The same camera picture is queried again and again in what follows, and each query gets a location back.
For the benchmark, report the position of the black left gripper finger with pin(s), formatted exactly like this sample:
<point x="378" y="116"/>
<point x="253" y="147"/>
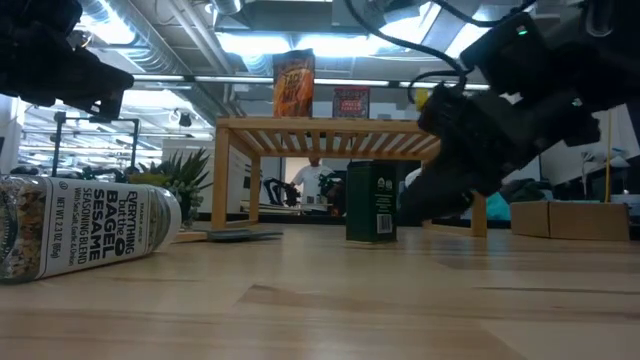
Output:
<point x="107" y="87"/>

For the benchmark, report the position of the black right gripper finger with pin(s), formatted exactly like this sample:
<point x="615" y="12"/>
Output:
<point x="440" y="200"/>

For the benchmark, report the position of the green black pepper tin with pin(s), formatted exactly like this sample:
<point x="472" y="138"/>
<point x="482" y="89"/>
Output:
<point x="371" y="200"/>

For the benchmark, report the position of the smoked paprika tin red lid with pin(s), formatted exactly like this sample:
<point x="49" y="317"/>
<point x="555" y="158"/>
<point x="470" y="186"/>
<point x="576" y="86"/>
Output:
<point x="351" y="102"/>

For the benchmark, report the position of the bagel seasoning jar white lid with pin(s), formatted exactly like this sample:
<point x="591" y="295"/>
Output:
<point x="90" y="225"/>

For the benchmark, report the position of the orange brown taco mix packet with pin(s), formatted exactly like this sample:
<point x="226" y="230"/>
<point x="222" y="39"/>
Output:
<point x="294" y="85"/>

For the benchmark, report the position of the background black robot arm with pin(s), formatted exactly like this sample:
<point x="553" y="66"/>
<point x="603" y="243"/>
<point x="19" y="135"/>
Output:
<point x="280" y="192"/>

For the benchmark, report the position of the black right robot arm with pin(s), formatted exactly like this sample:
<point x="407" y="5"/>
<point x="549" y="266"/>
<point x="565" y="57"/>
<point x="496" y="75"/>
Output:
<point x="575" y="45"/>

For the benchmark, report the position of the wooden slatted shelf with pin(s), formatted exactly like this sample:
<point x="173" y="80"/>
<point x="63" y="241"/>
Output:
<point x="320" y="127"/>

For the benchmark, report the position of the pile of clothes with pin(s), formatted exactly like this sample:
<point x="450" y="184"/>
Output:
<point x="497" y="207"/>

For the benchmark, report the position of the black metal stand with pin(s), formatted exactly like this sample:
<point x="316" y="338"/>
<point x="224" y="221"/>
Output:
<point x="56" y="145"/>

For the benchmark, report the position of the brown cardboard box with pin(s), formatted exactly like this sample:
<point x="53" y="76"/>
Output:
<point x="570" y="220"/>

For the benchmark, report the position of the potted succulent plant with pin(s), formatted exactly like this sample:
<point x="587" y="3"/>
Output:
<point x="180" y="180"/>

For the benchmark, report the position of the person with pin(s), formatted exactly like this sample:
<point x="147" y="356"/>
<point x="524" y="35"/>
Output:
<point x="312" y="182"/>

